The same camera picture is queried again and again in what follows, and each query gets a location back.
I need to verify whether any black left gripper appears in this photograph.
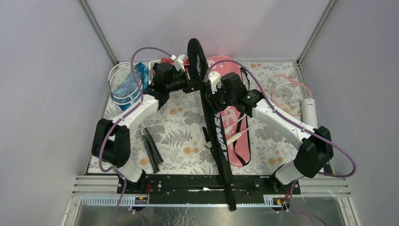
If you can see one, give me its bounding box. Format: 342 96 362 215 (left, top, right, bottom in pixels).
165 67 206 94

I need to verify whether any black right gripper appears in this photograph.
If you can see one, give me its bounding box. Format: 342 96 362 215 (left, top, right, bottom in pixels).
204 81 236 115

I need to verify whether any black Crossway racket bag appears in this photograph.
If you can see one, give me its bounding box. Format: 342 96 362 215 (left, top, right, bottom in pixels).
187 38 237 211

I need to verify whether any white shuttlecock tube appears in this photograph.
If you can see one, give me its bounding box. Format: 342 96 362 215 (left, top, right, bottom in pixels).
301 98 319 129

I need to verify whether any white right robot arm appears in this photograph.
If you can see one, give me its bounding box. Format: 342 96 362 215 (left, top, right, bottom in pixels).
204 72 333 194

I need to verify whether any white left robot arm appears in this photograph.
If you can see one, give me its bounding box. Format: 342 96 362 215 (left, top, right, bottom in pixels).
91 60 200 194

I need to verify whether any coral folded clothing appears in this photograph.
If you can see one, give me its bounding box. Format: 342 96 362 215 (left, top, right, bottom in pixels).
160 57 190 67

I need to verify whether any pink racket bag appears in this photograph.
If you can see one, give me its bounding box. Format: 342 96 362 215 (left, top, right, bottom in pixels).
207 55 251 167

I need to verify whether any white perforated plastic basket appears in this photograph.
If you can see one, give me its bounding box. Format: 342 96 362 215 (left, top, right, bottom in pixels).
148 60 188 94

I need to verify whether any floral table mat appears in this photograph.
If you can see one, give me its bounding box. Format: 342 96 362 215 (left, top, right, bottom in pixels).
130 62 300 175

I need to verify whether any pink racket white grip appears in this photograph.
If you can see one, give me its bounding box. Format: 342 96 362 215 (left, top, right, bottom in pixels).
226 81 313 146
244 75 303 149

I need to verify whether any blue patterned cloth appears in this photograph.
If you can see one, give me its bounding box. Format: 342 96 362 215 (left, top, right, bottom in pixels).
108 62 149 111

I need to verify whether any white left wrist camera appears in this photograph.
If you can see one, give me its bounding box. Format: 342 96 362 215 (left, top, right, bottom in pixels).
170 54 188 72

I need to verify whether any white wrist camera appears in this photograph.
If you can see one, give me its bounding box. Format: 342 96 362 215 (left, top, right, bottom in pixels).
208 71 221 94
170 54 188 72

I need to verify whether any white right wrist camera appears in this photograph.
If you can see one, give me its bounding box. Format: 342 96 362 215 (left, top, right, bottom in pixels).
208 71 221 94

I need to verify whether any black bag shoulder strap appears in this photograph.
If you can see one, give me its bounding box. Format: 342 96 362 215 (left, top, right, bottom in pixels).
202 126 213 145

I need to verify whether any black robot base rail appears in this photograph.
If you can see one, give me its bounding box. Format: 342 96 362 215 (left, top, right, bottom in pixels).
117 174 301 205

